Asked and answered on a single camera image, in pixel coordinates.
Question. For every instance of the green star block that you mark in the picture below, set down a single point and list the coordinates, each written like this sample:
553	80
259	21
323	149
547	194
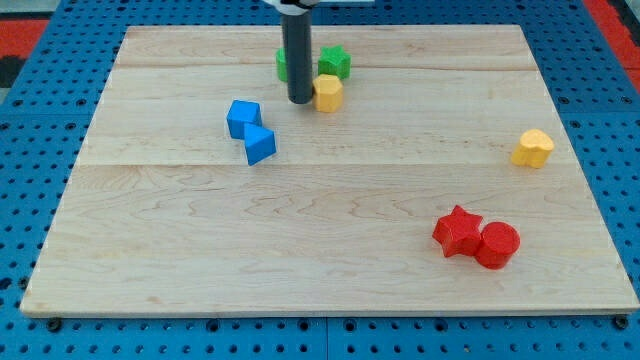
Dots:
334	60

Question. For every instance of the yellow hexagon block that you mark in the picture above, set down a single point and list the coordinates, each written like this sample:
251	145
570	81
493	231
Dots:
328	93

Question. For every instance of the green block behind rod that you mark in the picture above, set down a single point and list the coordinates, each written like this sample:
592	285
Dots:
281	65

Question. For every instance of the red cylinder block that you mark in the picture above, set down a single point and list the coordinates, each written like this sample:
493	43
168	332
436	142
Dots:
499	242

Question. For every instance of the blue cube block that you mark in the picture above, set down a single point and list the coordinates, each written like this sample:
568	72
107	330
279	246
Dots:
240	113

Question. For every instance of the yellow heart block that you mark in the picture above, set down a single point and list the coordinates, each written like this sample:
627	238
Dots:
533	149

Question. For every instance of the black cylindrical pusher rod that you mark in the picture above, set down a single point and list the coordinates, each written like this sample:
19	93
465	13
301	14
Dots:
296	32

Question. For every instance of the wooden board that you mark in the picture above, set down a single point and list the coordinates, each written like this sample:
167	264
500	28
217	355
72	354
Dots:
163	217

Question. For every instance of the red star block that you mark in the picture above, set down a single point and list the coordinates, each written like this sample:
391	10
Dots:
459	232

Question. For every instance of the blue triangle block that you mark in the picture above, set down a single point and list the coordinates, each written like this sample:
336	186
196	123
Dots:
259	143

